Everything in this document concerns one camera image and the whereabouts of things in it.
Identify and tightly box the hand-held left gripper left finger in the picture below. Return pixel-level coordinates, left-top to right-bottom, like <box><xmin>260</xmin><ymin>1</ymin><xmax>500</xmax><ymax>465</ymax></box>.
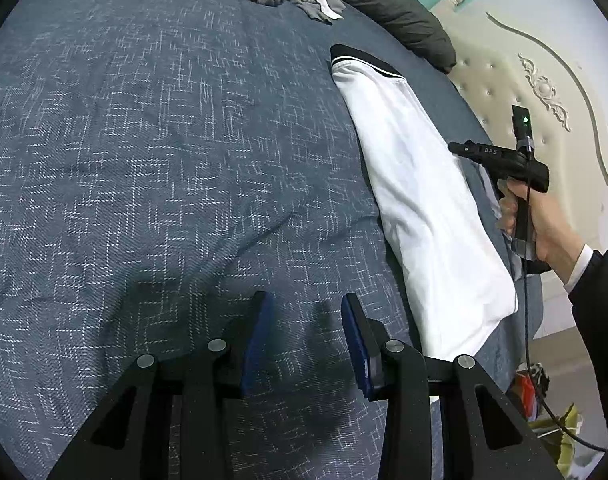
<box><xmin>49</xmin><ymin>291</ymin><xmax>275</xmax><ymax>480</ymax></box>

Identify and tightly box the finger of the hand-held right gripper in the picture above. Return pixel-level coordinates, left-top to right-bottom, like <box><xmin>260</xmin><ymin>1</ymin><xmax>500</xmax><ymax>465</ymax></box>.
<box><xmin>448</xmin><ymin>140</ymin><xmax>485</xmax><ymax>162</ymax></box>

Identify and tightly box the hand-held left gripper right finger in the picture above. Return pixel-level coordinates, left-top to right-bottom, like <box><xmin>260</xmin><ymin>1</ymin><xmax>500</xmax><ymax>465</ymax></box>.
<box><xmin>341</xmin><ymin>292</ymin><xmax>565</xmax><ymax>480</ymax></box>

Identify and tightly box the white polo shirt black collar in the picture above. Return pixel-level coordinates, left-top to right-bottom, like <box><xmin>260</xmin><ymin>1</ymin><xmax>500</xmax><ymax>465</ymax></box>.
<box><xmin>330</xmin><ymin>44</ymin><xmax>519</xmax><ymax>361</ymax></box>

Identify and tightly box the person's right forearm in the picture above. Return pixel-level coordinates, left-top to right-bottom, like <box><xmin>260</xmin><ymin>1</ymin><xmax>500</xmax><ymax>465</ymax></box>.
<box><xmin>563</xmin><ymin>244</ymin><xmax>608</xmax><ymax>453</ymax></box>

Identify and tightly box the person's right hand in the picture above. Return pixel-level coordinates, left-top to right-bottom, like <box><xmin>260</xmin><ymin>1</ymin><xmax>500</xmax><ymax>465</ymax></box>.
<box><xmin>496</xmin><ymin>180</ymin><xmax>585</xmax><ymax>273</ymax></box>

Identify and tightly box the cream tufted headboard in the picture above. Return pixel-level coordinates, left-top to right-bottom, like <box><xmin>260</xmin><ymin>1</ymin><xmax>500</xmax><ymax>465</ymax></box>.
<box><xmin>429</xmin><ymin>0</ymin><xmax>608</xmax><ymax>306</ymax></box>

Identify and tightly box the red object on floor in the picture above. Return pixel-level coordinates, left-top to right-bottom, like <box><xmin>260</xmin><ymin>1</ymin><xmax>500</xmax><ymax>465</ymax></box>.
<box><xmin>514</xmin><ymin>362</ymin><xmax>550</xmax><ymax>418</ymax></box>

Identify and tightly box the blue patterned bed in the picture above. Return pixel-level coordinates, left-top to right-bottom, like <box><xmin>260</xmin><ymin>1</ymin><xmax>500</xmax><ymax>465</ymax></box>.
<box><xmin>0</xmin><ymin>0</ymin><xmax>545</xmax><ymax>480</ymax></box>

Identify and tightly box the yellow bag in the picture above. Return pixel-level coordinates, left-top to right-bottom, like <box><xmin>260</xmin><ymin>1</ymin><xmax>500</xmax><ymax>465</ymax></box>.
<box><xmin>529</xmin><ymin>402</ymin><xmax>585</xmax><ymax>476</ymax></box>

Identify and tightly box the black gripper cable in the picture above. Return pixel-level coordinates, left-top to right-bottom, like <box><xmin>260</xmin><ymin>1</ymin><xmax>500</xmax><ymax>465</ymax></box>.
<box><xmin>509</xmin><ymin>240</ymin><xmax>608</xmax><ymax>453</ymax></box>

